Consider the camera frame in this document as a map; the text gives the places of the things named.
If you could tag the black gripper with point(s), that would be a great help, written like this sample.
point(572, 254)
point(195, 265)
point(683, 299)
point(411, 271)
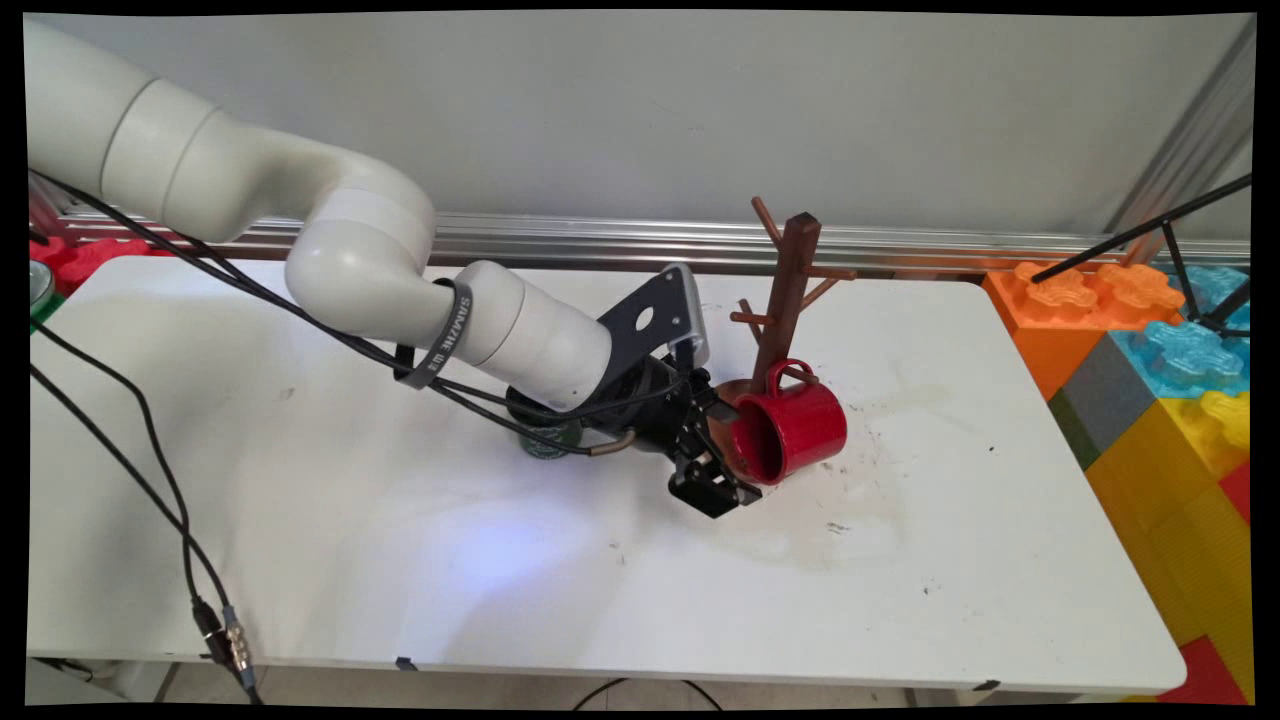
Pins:
point(655, 410)

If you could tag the red enamel mug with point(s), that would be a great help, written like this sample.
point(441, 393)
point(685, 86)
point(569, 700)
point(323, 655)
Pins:
point(810, 430)

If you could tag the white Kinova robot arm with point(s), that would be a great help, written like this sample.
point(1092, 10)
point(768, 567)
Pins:
point(350, 250)

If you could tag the dark green enamel mug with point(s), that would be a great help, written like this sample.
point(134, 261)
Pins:
point(535, 450)

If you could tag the brown wooden mug tree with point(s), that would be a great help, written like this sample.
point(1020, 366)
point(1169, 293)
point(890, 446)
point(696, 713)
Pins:
point(790, 280)

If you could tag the orange giant building block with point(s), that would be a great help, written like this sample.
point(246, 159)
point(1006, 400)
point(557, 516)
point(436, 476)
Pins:
point(1040, 340)

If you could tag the grey giant building block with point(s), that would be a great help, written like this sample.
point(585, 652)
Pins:
point(1105, 400)

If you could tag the black tripod stand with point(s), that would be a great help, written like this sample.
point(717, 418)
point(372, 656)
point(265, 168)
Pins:
point(1110, 243)

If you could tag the yellow giant building block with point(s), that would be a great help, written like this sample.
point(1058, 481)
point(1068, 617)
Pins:
point(1170, 520)

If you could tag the translucent blue building block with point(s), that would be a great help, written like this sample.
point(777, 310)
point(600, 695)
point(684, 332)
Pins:
point(1215, 285)
point(1185, 355)

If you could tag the small red building block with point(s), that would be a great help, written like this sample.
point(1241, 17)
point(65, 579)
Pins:
point(1238, 490)

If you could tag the red giant building block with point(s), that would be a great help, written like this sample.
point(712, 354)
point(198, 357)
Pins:
point(1205, 675)

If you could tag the green building block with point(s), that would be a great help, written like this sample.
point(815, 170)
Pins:
point(42, 312)

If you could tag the metal bowl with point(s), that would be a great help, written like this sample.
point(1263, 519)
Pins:
point(38, 282)

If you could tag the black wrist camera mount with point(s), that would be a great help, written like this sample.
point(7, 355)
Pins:
point(660, 310)

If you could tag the horizontal aluminium frame rail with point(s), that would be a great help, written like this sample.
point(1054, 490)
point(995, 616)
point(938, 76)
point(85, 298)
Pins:
point(600, 240)

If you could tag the slanted aluminium frame post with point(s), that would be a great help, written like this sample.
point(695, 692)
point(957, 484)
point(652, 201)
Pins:
point(1190, 140)

